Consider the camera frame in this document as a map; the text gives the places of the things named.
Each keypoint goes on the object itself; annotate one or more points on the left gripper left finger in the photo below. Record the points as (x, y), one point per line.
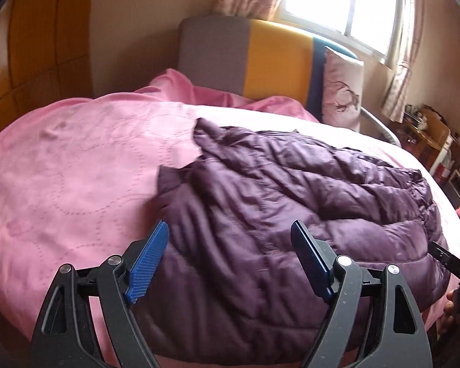
(64, 334)

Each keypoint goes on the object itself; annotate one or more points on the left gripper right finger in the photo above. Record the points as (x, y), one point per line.
(395, 334)

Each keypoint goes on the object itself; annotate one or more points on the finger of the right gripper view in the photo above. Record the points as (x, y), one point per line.
(447, 259)

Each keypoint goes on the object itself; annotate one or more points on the purple puffer down jacket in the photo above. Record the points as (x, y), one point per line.
(230, 289)

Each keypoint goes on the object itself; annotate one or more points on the person's right hand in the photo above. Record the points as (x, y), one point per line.
(448, 317)

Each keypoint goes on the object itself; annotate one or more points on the low white cabinet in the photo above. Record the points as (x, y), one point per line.
(451, 188)

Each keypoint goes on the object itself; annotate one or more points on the wooden desk with clutter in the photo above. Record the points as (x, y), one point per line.
(425, 134)

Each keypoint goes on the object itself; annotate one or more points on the pink quilted bedspread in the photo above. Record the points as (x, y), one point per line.
(82, 178)

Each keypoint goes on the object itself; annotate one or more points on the deer print pillow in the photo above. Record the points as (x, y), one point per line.
(343, 79)

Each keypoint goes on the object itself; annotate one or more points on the right pink curtain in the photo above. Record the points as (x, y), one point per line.
(411, 31)

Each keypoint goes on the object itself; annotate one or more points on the wooden wardrobe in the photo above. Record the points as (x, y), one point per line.
(44, 54)

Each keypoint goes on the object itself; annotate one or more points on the grey yellow blue headboard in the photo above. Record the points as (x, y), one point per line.
(256, 59)

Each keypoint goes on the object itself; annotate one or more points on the grey metal bed rail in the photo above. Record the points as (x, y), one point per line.
(389, 135)

